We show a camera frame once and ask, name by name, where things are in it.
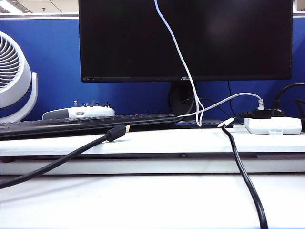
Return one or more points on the white desk riser shelf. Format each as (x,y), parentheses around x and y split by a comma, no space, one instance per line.
(152,143)

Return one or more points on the black monitor stand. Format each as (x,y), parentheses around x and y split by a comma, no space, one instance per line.
(181,95)

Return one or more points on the dark blue flat pad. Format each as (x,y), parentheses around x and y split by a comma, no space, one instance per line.
(188,124)

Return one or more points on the black keyboard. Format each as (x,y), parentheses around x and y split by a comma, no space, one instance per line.
(95,122)

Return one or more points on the black ASUS monitor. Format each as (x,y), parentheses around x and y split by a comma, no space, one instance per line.
(119,35)

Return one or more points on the black plug adapter block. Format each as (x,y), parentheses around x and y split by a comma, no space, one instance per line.
(261,114)

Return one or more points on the white desk fan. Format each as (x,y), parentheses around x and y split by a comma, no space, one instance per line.
(25,78)

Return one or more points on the white power strip box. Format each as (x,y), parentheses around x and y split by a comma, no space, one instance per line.
(286,125)

